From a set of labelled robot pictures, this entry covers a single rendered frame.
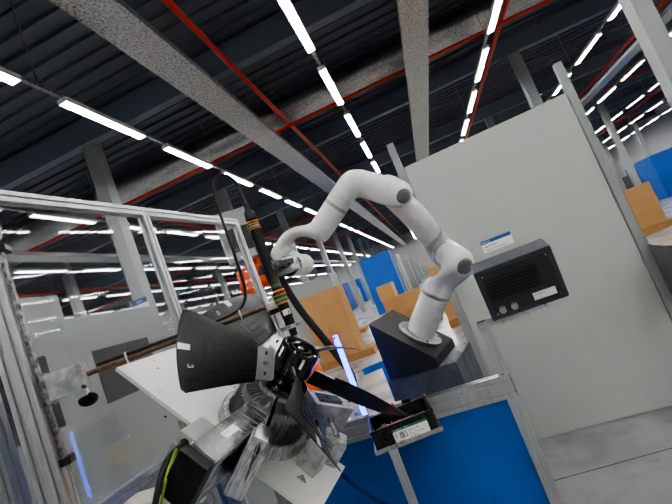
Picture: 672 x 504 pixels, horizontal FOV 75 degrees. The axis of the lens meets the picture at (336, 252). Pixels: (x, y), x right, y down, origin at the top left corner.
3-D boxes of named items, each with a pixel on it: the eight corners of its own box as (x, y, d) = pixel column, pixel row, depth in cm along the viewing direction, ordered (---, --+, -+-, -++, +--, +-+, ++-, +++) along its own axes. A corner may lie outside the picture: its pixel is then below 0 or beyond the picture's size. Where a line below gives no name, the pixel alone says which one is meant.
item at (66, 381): (45, 406, 113) (36, 375, 114) (54, 403, 119) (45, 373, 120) (88, 390, 116) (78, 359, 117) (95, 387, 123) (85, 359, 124)
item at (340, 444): (334, 469, 128) (313, 458, 128) (335, 456, 134) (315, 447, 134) (346, 447, 127) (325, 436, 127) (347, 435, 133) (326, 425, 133)
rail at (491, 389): (293, 459, 175) (286, 440, 175) (297, 455, 178) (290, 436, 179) (518, 395, 150) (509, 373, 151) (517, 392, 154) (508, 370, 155)
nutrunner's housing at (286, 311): (289, 337, 135) (239, 202, 139) (287, 337, 139) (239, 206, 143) (301, 333, 136) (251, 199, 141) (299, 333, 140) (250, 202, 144)
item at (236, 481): (241, 503, 100) (221, 494, 100) (250, 478, 109) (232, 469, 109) (265, 457, 98) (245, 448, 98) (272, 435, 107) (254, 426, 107)
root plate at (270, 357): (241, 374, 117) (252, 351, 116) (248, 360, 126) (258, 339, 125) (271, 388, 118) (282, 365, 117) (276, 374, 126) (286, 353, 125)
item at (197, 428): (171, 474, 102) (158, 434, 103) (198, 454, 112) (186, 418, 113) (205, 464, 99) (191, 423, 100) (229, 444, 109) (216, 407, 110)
